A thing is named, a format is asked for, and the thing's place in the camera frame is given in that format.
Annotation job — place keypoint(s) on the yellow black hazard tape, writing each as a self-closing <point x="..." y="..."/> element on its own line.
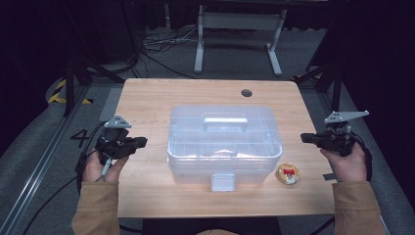
<point x="55" y="97"/>

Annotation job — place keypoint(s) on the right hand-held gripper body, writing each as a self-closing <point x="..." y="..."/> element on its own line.
<point x="339" y="140"/>

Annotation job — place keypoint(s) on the white metal stand frame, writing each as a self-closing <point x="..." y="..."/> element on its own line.
<point x="241" y="21"/>

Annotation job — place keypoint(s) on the black tripod stand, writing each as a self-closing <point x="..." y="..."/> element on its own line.
<point x="336" y="81"/>
<point x="69" y="84"/>

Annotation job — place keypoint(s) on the aluminium floor rail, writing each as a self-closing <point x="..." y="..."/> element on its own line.
<point x="32" y="178"/>

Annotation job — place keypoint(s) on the clear plastic storage box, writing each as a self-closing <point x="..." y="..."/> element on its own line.
<point x="225" y="143"/>

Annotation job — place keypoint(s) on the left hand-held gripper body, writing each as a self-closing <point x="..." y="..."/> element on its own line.
<point x="114" y="147"/>

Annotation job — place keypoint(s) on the grey tape piece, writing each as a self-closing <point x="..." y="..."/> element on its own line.
<point x="329" y="177"/>

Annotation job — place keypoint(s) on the person's left hand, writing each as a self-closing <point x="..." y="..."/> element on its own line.
<point x="93" y="169"/>

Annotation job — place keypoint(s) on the person's dark pants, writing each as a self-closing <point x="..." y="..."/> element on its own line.
<point x="169" y="226"/>

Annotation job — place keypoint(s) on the round yellow tin red label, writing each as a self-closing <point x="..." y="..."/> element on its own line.
<point x="288" y="174"/>

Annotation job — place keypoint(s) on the person's right hand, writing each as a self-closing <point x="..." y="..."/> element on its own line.
<point x="349" y="166"/>

